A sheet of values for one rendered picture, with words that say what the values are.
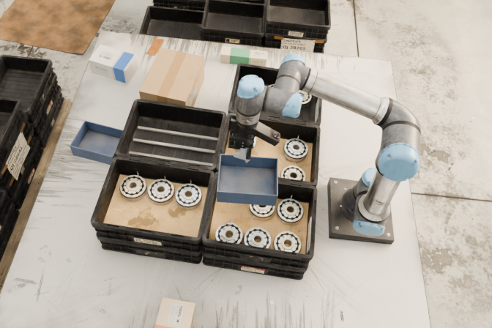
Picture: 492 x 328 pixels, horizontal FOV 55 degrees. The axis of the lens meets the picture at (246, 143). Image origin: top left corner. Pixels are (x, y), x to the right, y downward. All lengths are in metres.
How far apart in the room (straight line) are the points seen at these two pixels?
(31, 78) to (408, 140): 2.24
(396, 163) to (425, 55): 2.59
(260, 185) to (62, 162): 0.96
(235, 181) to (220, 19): 1.83
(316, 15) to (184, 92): 1.35
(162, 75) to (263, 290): 1.06
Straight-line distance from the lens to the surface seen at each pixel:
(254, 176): 1.67
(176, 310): 1.80
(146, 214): 1.89
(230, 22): 3.30
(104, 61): 2.47
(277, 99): 1.39
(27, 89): 3.02
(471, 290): 2.99
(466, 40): 4.30
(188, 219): 1.86
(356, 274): 2.00
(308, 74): 1.49
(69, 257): 2.01
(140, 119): 2.15
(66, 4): 4.14
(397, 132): 1.51
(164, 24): 3.44
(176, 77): 2.26
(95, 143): 2.26
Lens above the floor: 2.49
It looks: 54 degrees down
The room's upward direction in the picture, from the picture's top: 7 degrees clockwise
